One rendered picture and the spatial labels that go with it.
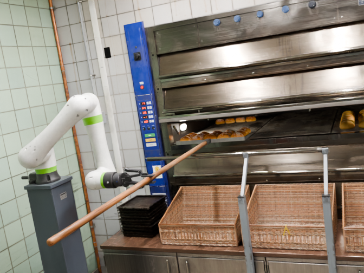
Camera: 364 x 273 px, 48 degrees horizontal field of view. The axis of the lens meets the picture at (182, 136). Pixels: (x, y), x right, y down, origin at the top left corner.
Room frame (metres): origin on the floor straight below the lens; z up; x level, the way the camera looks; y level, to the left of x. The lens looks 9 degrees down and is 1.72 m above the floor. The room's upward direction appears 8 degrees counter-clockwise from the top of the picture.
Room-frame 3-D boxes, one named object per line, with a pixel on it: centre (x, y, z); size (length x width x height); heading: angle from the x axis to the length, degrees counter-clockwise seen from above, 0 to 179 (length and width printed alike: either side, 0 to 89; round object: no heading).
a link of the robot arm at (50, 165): (2.42, 0.84, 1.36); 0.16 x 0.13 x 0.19; 174
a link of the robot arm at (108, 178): (2.24, 0.42, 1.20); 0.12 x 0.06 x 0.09; 156
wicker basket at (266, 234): (2.58, -0.63, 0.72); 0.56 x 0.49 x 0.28; 65
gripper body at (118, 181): (2.21, 0.35, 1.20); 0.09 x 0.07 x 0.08; 66
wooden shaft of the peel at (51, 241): (2.19, 0.18, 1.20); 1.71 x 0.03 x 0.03; 156
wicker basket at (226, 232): (2.82, -0.09, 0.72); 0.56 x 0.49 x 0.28; 67
